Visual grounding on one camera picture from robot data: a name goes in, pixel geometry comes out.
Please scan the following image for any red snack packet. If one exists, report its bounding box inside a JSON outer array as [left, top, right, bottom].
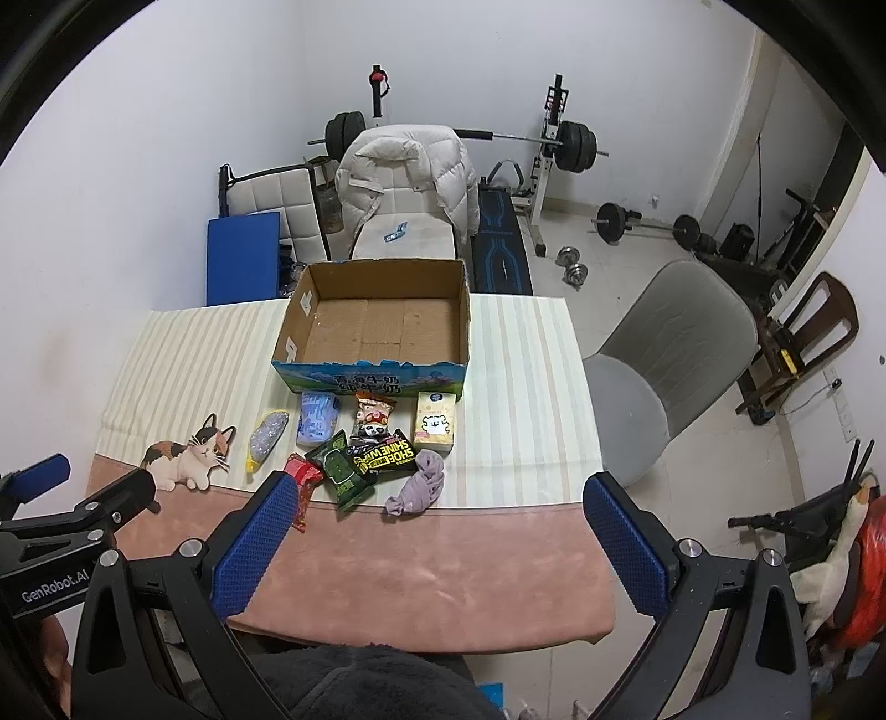
[[284, 453, 324, 532]]

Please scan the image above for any green wipes packet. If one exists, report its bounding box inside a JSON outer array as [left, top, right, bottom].
[[306, 430, 374, 513]]

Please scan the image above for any blue tissue pack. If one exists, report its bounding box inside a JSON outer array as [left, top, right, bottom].
[[296, 390, 339, 447]]

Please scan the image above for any orange brown snack bag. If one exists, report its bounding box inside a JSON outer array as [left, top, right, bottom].
[[350, 392, 396, 447]]

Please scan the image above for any yellow cartoon tissue box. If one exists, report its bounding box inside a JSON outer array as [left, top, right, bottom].
[[413, 392, 456, 455]]

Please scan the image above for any grey speckled soft pouch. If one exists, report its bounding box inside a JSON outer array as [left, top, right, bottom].
[[245, 409, 290, 476]]

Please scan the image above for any person's dark fleece clothing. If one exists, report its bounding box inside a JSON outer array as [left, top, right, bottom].
[[248, 637, 503, 718]]

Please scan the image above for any striped table cloth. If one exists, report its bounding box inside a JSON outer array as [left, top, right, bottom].
[[89, 296, 614, 652]]

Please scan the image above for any white goose plush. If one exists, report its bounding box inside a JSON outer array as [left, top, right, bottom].
[[790, 477, 877, 640]]

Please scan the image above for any black yellow shoe wipes packet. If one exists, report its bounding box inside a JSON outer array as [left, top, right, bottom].
[[348, 429, 416, 477]]

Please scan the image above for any purple sock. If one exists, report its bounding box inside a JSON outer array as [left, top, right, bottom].
[[384, 450, 445, 517]]

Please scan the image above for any grey office chair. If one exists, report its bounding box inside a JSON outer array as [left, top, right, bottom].
[[583, 260, 759, 487]]

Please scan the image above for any red orange bag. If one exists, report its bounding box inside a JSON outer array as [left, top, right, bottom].
[[827, 489, 884, 651]]

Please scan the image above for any blue folded mat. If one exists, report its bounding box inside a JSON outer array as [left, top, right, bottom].
[[206, 213, 279, 306]]

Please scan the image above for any cardboard milk box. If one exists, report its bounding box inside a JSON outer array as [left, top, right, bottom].
[[272, 258, 470, 398]]

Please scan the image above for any chrome dumbbell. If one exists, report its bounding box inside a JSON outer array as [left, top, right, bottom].
[[555, 246, 589, 290]]

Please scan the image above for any brown wooden chair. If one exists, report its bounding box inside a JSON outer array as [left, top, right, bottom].
[[736, 271, 861, 426]]

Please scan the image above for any black blue weight bench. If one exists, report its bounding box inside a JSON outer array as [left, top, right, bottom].
[[470, 159, 533, 296]]

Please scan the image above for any barbell on floor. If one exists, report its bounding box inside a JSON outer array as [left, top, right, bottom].
[[591, 203, 717, 254]]

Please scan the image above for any white cushioned side chair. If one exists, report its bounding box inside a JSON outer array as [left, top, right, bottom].
[[218, 163, 332, 264]]

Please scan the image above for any small blue packet on seat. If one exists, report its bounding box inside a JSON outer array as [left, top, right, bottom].
[[383, 222, 409, 243]]

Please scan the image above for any white padded chair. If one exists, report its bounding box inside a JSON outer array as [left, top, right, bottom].
[[334, 124, 481, 263]]

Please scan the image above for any white puffer jacket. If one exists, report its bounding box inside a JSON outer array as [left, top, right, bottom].
[[335, 125, 481, 243]]

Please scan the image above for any white barbell rack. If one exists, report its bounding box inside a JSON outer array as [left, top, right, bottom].
[[529, 74, 569, 258]]

